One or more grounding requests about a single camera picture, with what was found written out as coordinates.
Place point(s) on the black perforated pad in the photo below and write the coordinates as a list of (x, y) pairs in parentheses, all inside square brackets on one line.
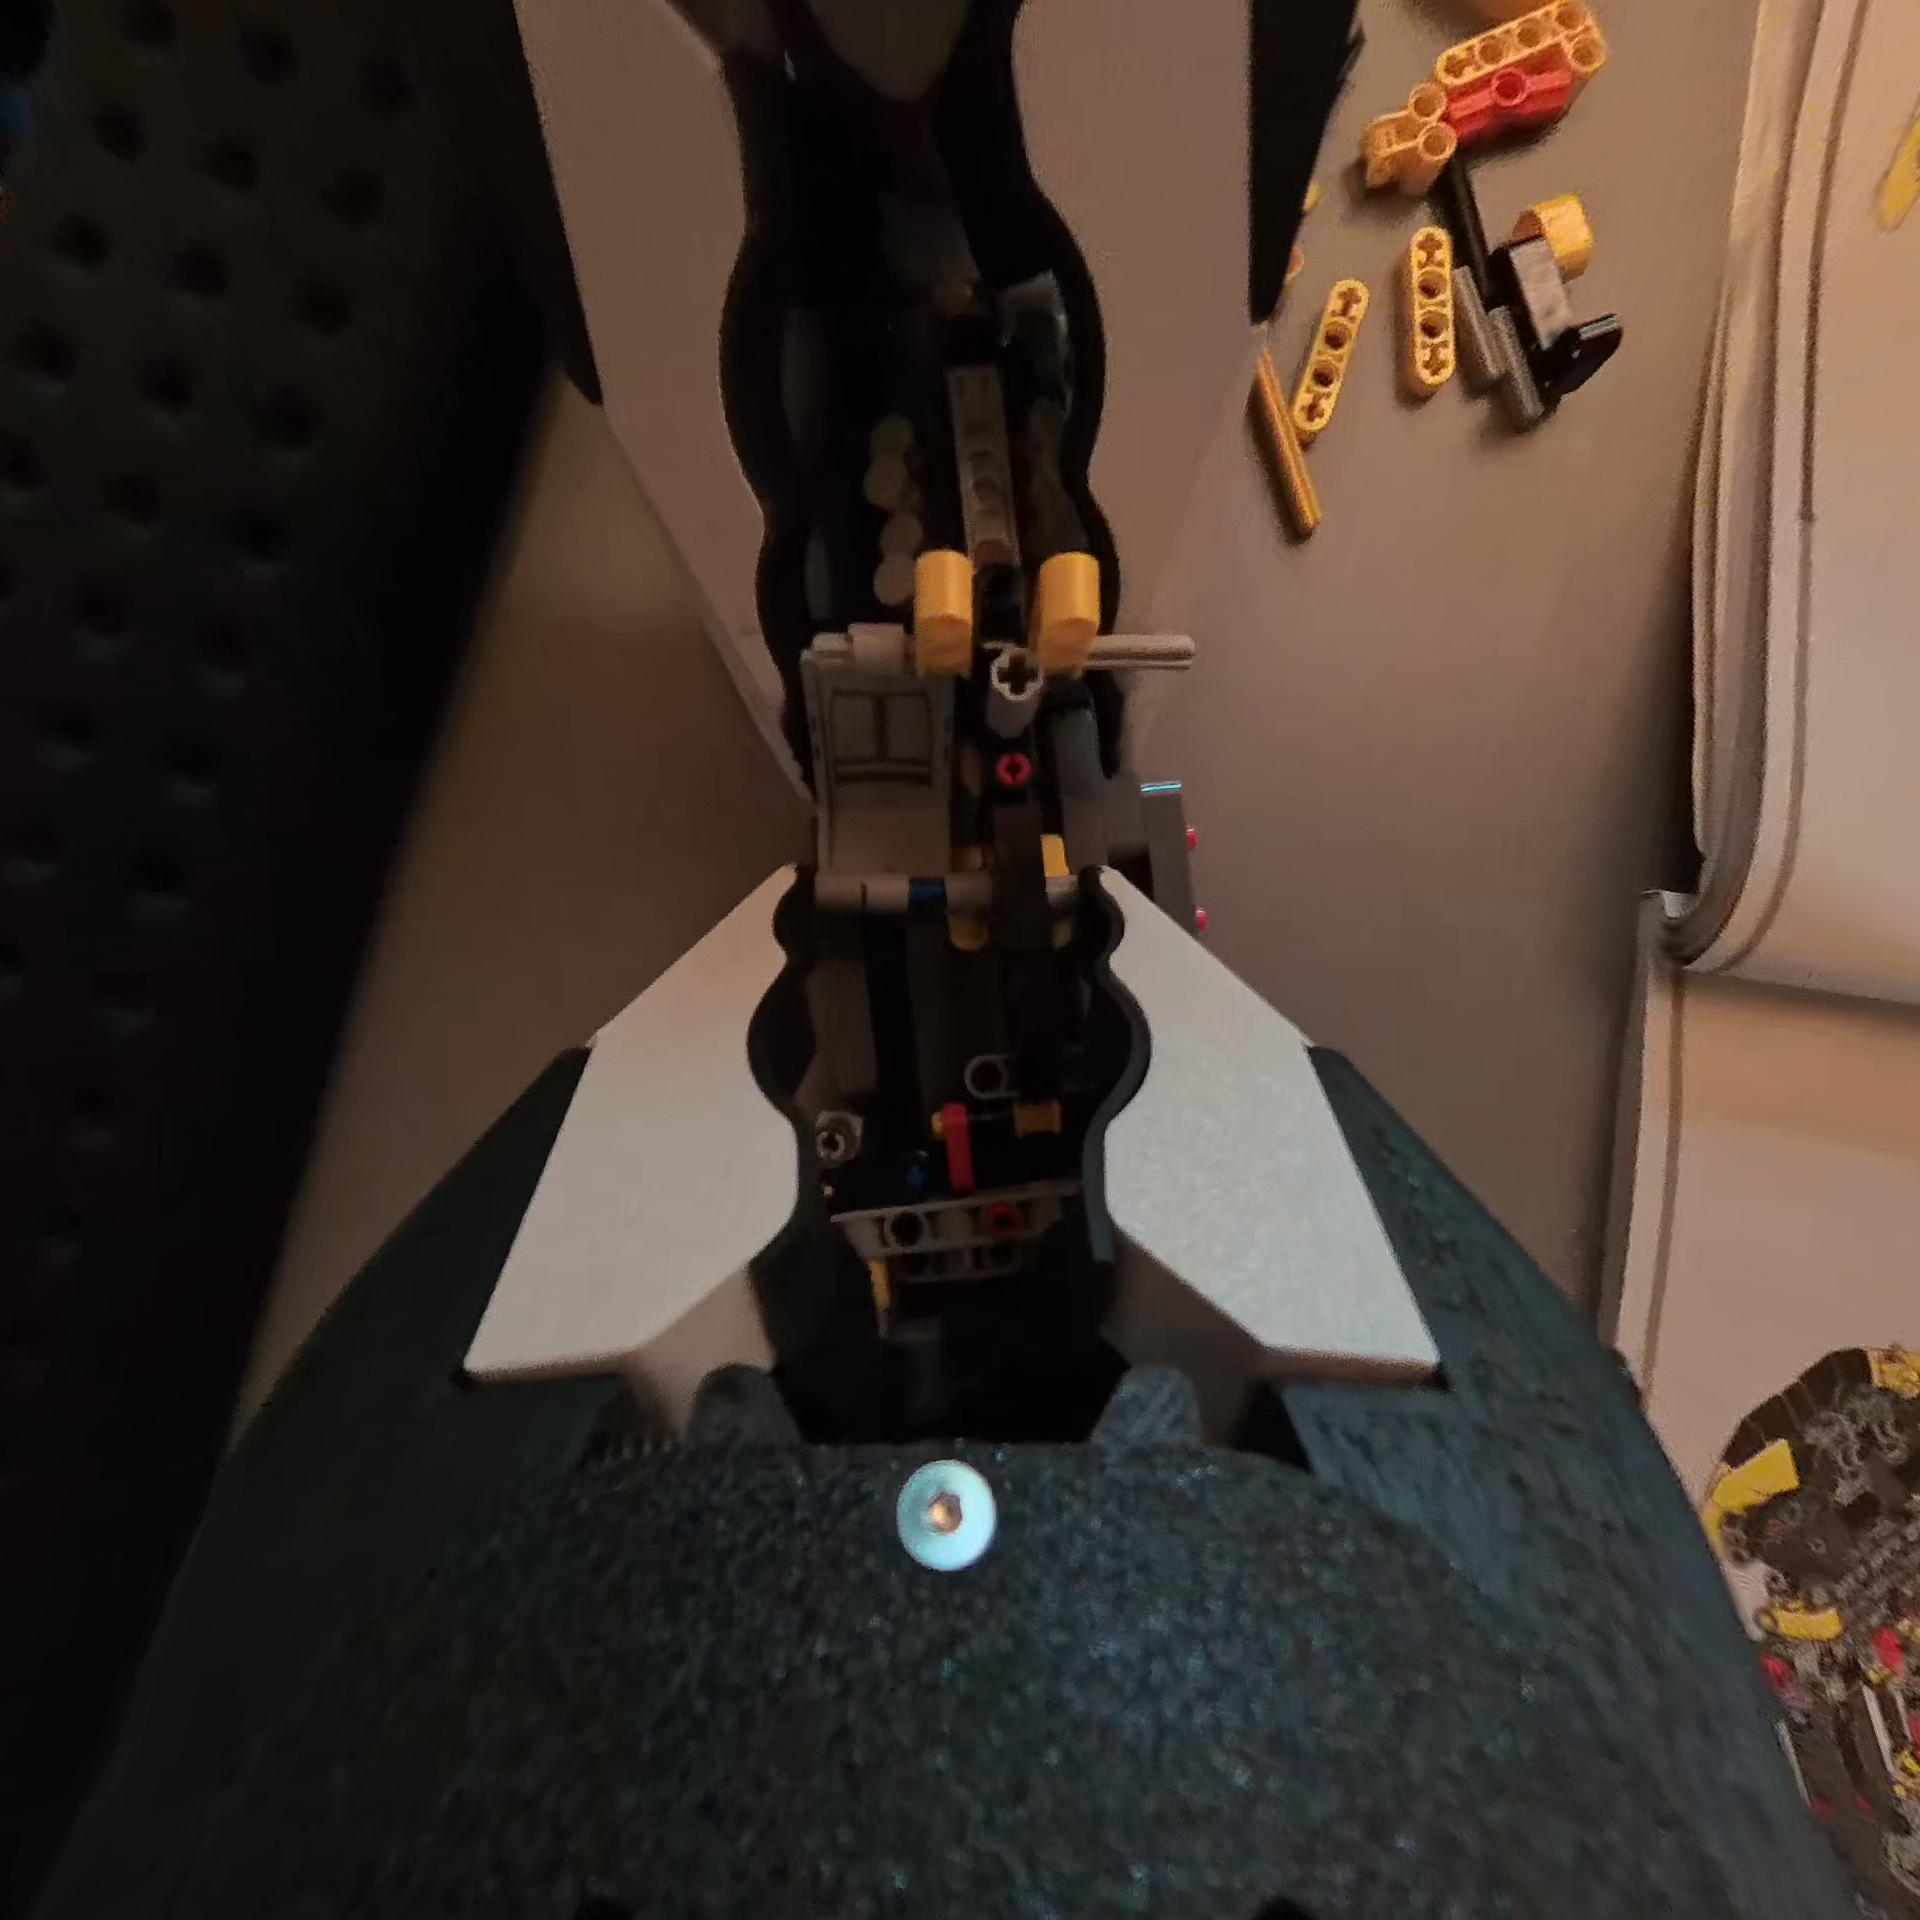
[(224, 599)]

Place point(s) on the yellow lego beam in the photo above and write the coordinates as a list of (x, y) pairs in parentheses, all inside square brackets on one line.
[(1430, 306), (1329, 360)]

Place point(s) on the black yellow lego vehicle model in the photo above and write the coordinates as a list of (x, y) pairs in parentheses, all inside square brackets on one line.
[(886, 749)]

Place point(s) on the yellow lego axle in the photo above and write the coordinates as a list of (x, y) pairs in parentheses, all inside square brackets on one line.
[(1288, 451)]

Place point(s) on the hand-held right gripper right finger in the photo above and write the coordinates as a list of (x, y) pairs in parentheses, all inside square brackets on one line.
[(1259, 1184)]

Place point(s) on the yellow red lego assembly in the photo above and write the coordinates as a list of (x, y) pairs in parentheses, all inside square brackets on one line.
[(1506, 99)]

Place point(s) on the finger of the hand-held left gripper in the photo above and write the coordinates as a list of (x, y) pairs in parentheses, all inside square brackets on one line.
[(1170, 224), (645, 224)]

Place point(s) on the black grey lego assembly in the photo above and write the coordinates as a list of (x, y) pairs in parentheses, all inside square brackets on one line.
[(1546, 292)]

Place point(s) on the open lego instruction booklet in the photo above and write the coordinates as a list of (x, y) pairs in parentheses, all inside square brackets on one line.
[(1799, 749)]

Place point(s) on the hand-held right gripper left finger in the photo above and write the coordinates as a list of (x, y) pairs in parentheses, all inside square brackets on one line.
[(645, 1184)]

